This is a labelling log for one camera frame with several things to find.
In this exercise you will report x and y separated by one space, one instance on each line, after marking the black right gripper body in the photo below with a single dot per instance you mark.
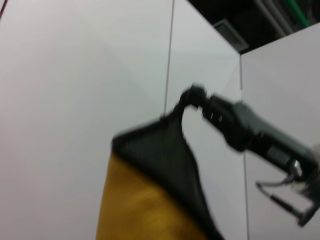
262 140

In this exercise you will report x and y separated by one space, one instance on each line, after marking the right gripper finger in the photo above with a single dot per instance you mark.
200 93
215 117

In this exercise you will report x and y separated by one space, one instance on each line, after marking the grey yellow towel black trim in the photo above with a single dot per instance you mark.
155 162

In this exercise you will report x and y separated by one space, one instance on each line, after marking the grey ceiling vent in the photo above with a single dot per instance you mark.
231 33

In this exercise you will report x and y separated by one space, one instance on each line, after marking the green overhead beam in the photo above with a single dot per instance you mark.
301 12

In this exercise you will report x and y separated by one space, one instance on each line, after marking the grey aluminium rail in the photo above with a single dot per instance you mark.
282 17
268 15

